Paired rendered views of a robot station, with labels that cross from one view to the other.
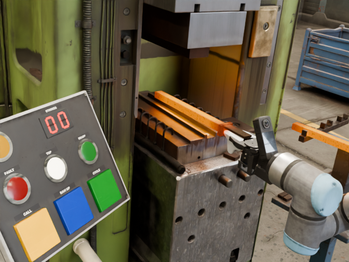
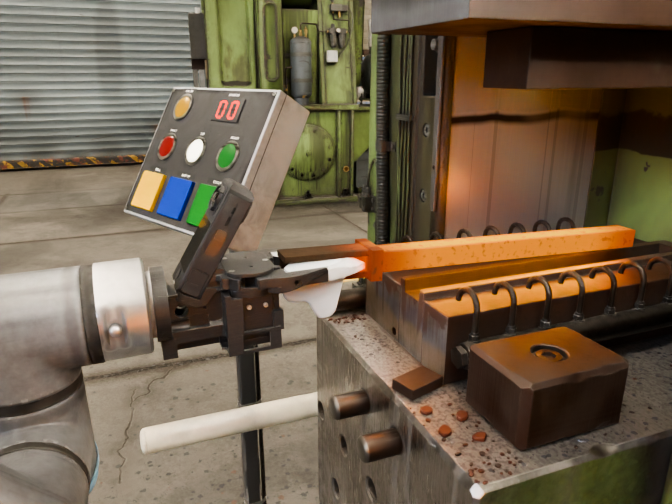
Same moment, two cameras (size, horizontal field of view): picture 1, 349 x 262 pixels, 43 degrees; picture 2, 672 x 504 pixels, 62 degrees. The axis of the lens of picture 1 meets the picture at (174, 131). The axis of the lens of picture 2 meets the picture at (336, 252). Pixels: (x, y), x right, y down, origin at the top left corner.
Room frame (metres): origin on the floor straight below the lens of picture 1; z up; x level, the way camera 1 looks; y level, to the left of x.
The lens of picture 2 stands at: (1.32, -0.70, 1.22)
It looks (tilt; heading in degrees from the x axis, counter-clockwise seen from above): 18 degrees down; 105
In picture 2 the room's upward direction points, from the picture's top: straight up
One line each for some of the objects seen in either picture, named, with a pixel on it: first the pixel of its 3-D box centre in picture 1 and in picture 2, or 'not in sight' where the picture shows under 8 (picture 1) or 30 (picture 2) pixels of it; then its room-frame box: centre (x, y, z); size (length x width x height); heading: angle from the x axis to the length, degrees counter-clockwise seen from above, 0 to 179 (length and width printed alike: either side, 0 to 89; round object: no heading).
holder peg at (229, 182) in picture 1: (225, 181); (349, 404); (1.19, -0.17, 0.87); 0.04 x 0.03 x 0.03; 37
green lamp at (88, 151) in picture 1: (88, 151); (227, 156); (0.88, 0.19, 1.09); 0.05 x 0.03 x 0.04; 127
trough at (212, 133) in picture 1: (173, 112); (559, 268); (1.41, 0.01, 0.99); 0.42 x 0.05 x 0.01; 37
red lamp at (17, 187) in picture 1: (17, 188); (167, 146); (0.70, 0.28, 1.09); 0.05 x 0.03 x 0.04; 127
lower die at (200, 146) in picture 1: (166, 122); (542, 287); (1.40, 0.03, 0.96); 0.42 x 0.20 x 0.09; 37
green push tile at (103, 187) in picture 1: (103, 190); (208, 207); (0.86, 0.15, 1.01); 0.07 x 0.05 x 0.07; 152
